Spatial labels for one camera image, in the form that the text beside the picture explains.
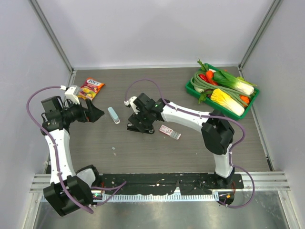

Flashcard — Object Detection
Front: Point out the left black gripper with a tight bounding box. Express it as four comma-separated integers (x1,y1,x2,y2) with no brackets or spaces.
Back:
61,98,104,123

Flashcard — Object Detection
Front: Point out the light blue small stapler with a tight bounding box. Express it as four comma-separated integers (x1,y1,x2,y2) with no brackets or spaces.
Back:
107,107,120,124

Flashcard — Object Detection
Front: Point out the black large stapler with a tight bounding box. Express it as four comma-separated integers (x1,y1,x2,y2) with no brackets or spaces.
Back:
127,123,155,134

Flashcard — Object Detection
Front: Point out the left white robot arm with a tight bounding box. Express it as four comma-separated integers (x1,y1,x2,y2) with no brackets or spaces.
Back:
41,96,104,217

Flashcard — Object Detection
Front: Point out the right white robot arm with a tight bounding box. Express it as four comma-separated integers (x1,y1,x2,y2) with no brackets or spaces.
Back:
124,93,235,188

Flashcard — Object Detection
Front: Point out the orange candy bag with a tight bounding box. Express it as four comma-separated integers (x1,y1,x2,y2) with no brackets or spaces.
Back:
78,78,105,101

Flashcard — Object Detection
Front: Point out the red staple box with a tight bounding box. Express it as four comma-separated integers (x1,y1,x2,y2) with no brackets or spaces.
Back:
159,125,181,140

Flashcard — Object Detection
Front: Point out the green long beans toy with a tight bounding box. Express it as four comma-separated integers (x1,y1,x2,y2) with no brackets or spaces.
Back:
190,72,250,106

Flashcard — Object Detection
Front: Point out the red chili pepper toy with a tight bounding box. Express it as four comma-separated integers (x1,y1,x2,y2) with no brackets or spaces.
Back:
199,74,210,83

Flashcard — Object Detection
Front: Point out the yellow napa cabbage toy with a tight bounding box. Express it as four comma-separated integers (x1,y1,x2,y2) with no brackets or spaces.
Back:
210,89,244,116

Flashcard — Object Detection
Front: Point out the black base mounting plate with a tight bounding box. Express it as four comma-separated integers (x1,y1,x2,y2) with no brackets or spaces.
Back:
95,173,244,196

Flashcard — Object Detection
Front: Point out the green bok choy toy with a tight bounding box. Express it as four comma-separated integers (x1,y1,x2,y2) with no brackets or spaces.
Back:
213,70,254,96

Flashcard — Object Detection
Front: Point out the small orange carrot toy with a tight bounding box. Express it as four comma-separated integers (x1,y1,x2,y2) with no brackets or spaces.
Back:
240,95,250,104

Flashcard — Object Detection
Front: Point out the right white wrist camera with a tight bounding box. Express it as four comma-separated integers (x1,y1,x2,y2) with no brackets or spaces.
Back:
124,96,139,114

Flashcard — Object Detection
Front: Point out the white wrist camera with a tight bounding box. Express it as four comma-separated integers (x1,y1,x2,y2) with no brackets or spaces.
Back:
124,96,139,114
60,85,81,104

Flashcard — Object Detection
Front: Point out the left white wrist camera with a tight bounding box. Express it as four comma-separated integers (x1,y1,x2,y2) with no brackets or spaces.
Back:
60,85,81,104

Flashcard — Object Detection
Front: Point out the white slotted cable duct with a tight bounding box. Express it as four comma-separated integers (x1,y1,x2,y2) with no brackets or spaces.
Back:
108,193,219,203

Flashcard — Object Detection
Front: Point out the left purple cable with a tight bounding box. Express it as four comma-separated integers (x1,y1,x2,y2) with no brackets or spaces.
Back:
26,85,95,214

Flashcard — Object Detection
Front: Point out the purple cable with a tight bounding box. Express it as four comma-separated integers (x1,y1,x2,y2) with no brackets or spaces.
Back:
26,85,95,214
124,79,256,208

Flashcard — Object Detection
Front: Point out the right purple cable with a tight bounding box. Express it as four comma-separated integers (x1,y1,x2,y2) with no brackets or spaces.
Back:
124,79,256,208

